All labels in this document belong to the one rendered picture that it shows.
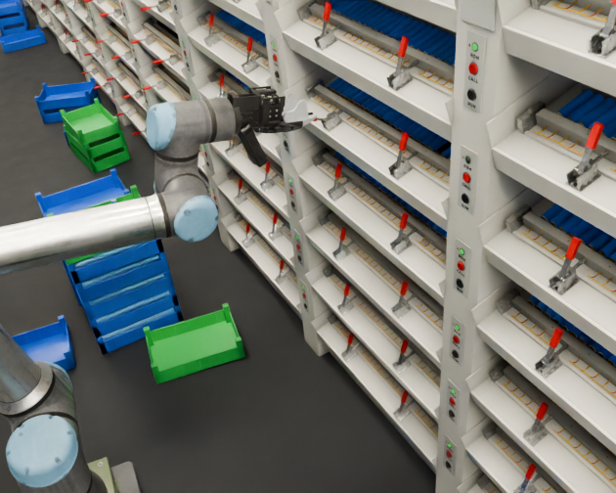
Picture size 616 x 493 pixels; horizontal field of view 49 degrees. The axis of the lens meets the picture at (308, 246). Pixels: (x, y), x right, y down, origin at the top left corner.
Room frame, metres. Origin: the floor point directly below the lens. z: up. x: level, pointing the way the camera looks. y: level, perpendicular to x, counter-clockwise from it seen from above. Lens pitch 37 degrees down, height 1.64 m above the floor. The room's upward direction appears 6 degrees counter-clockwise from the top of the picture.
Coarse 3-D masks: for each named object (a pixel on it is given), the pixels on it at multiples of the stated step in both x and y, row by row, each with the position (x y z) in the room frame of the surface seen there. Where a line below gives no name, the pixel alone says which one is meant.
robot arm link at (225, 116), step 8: (216, 104) 1.28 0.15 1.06; (224, 104) 1.28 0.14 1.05; (216, 112) 1.26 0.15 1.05; (224, 112) 1.27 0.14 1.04; (232, 112) 1.27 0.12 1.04; (216, 120) 1.25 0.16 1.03; (224, 120) 1.26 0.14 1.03; (232, 120) 1.26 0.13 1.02; (224, 128) 1.25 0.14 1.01; (232, 128) 1.26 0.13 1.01; (216, 136) 1.25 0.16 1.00; (224, 136) 1.26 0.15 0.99; (232, 136) 1.27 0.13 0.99
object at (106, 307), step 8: (168, 272) 1.79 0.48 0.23; (160, 280) 1.78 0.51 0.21; (168, 280) 1.79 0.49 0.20; (144, 288) 1.75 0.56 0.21; (152, 288) 1.77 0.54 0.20; (160, 288) 1.78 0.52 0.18; (168, 288) 1.79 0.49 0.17; (120, 296) 1.72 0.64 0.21; (128, 296) 1.73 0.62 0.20; (136, 296) 1.74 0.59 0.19; (144, 296) 1.75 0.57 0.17; (88, 304) 1.68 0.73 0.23; (96, 304) 1.69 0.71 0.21; (104, 304) 1.70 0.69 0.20; (112, 304) 1.71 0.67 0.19; (120, 304) 1.72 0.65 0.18; (128, 304) 1.73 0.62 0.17; (88, 312) 1.67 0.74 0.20; (96, 312) 1.68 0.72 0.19; (104, 312) 1.69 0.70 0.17
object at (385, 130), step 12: (324, 96) 1.52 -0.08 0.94; (336, 96) 1.48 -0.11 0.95; (336, 108) 1.46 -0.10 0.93; (348, 108) 1.42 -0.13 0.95; (348, 120) 1.40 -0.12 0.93; (360, 120) 1.38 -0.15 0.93; (372, 120) 1.34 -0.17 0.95; (384, 132) 1.30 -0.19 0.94; (396, 132) 1.27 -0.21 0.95; (408, 144) 1.22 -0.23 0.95; (420, 144) 1.21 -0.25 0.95; (420, 156) 1.19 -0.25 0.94; (432, 156) 1.16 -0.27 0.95; (444, 168) 1.12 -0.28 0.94; (444, 180) 1.10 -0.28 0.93
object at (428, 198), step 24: (312, 72) 1.58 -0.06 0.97; (312, 96) 1.55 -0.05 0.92; (336, 144) 1.36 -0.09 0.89; (360, 144) 1.31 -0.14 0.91; (384, 144) 1.28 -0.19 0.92; (384, 168) 1.21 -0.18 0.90; (432, 168) 1.16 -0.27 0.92; (408, 192) 1.12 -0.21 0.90; (432, 192) 1.09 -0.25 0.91; (432, 216) 1.06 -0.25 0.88
